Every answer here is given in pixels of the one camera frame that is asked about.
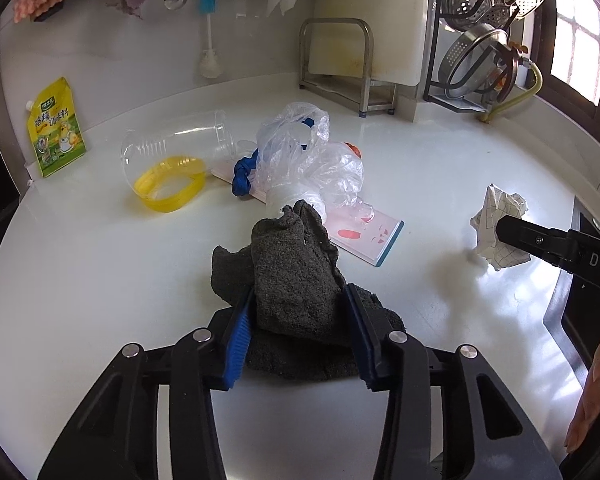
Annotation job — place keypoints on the steel cutting board rack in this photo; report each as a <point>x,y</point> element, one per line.
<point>366,70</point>

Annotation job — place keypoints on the white cutting board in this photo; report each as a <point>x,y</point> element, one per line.
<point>395,15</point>

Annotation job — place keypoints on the brown framed window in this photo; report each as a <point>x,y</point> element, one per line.
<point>587,45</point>

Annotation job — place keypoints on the glass pot lid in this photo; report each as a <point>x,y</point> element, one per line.
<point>472,62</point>

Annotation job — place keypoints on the black dish rack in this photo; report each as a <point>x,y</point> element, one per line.
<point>432,60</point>

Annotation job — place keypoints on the blue cloth piece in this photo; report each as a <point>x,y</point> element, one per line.
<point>242,177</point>

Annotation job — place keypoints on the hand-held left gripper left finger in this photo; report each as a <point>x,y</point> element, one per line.
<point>236,345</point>

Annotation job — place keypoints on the yellow spout pouch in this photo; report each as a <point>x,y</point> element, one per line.
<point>55,130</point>

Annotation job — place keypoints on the yellow plastic lid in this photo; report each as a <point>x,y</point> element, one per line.
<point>190,196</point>

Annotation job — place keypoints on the grid paper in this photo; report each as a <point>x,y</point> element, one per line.
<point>485,225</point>

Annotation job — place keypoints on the blue white bottle brush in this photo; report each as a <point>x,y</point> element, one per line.
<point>209,55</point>

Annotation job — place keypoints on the clear plastic bag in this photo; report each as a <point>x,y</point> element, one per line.
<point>330,170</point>

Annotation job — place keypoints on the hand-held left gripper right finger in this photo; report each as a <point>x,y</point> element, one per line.
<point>361,345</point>

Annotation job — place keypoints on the pink white flat package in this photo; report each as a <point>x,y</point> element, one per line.
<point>372,240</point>

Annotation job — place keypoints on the black sink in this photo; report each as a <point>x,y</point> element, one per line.
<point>580,330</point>

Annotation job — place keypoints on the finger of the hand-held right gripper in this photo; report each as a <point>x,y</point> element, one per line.
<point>530,237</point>

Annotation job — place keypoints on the dark grey towel cloth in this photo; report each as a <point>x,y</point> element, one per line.
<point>290,270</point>

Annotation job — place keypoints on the person's right hand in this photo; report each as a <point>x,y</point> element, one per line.
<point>597,400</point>

